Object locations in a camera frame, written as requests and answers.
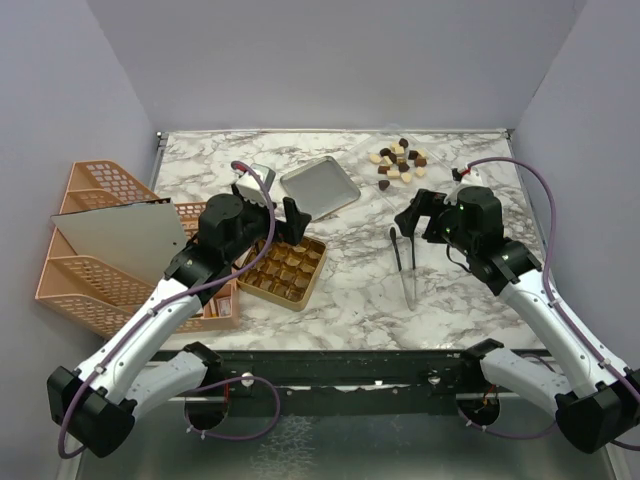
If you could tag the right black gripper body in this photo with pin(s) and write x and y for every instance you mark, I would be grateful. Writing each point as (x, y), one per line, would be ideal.
(450, 232)

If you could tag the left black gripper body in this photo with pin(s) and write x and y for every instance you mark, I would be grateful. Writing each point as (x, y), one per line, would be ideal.
(257, 225)

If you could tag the black metal tongs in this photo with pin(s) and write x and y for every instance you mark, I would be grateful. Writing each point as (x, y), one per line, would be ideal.
(403, 270)

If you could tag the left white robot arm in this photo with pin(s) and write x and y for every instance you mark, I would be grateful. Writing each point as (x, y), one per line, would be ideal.
(99, 402)

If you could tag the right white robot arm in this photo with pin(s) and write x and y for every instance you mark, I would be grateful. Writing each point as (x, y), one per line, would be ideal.
(594, 398)

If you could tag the gold chocolate box tray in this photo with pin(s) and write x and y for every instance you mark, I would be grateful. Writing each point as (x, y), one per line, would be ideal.
(286, 275)

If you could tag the white square chocolate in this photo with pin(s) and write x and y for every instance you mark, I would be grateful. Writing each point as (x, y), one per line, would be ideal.
(397, 148)

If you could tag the silver tin lid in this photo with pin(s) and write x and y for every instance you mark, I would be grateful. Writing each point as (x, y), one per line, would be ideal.
(320, 187)

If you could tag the peach desk organizer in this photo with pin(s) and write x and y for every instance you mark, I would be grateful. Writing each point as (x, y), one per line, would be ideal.
(220, 305)

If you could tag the white board sheet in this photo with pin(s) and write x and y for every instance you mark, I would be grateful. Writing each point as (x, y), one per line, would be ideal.
(139, 238)

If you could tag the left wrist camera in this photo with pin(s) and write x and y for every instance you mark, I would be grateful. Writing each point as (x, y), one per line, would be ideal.
(249, 188)

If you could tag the black mounting rail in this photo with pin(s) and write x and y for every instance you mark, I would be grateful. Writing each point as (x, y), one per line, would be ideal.
(346, 383)

